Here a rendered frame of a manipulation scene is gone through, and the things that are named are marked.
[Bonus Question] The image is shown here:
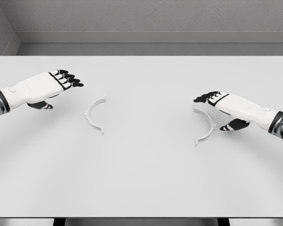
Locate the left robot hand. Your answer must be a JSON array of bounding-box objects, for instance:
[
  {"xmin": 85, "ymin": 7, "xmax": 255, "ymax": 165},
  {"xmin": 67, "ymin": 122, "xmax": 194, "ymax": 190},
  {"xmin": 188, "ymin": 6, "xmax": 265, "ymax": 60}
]
[{"xmin": 18, "ymin": 69, "xmax": 84, "ymax": 111}]

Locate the white half-ring pipe clamp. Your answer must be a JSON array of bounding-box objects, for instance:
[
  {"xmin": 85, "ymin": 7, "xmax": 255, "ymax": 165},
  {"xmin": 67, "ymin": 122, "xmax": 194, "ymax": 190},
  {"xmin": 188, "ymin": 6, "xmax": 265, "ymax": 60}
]
[
  {"xmin": 83, "ymin": 94, "xmax": 108, "ymax": 136},
  {"xmin": 192, "ymin": 105, "xmax": 216, "ymax": 147}
]

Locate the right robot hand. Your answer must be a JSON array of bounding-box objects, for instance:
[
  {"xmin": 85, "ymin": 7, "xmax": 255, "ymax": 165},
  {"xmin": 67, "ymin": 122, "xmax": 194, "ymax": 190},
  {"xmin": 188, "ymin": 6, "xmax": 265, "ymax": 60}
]
[{"xmin": 193, "ymin": 90, "xmax": 266, "ymax": 132}]

